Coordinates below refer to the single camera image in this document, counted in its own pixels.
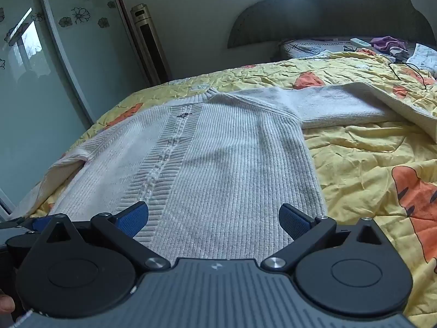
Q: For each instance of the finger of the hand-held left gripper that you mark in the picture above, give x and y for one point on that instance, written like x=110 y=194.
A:
x=41 y=223

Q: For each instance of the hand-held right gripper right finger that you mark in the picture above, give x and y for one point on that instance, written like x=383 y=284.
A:
x=293 y=222

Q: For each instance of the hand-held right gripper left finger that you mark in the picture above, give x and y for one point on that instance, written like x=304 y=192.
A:
x=133 y=220

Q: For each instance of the white knit sweater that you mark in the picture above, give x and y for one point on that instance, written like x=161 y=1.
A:
x=222 y=164

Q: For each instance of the person's left hand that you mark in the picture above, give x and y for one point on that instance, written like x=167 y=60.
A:
x=5 y=304

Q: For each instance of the yellow printed quilt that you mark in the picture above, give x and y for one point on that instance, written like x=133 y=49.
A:
x=358 y=164

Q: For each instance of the glass sliding wardrobe door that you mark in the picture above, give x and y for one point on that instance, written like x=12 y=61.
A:
x=95 y=51
x=27 y=109

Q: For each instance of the patterned pillow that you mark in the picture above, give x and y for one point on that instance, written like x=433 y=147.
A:
x=307 y=48

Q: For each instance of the tower air conditioner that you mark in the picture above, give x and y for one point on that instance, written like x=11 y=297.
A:
x=150 y=44

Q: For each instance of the white remote control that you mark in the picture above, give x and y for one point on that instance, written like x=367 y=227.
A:
x=360 y=42

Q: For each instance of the purple cloth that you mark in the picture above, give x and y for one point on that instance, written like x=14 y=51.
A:
x=387 y=43

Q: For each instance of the white printed bag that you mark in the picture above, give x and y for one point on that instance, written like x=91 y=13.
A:
x=425 y=58

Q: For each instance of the grey padded headboard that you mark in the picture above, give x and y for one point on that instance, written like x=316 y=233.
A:
x=324 y=10

